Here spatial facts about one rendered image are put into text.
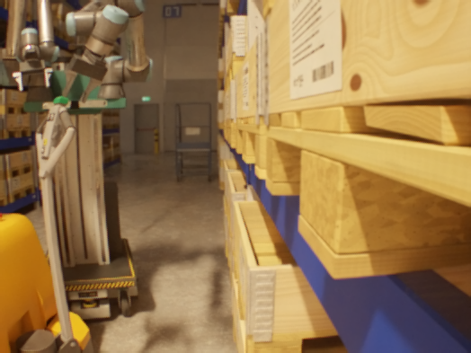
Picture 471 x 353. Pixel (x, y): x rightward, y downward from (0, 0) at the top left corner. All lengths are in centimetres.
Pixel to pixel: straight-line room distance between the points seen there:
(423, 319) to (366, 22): 22
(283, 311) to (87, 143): 197
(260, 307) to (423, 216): 69
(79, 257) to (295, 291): 206
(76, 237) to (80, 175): 45
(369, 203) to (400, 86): 13
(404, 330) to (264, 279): 65
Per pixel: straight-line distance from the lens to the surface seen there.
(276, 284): 95
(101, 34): 131
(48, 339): 169
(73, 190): 268
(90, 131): 259
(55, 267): 159
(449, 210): 36
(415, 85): 19
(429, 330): 29
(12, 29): 244
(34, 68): 197
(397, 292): 33
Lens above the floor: 131
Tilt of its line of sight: 8 degrees down
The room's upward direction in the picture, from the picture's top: straight up
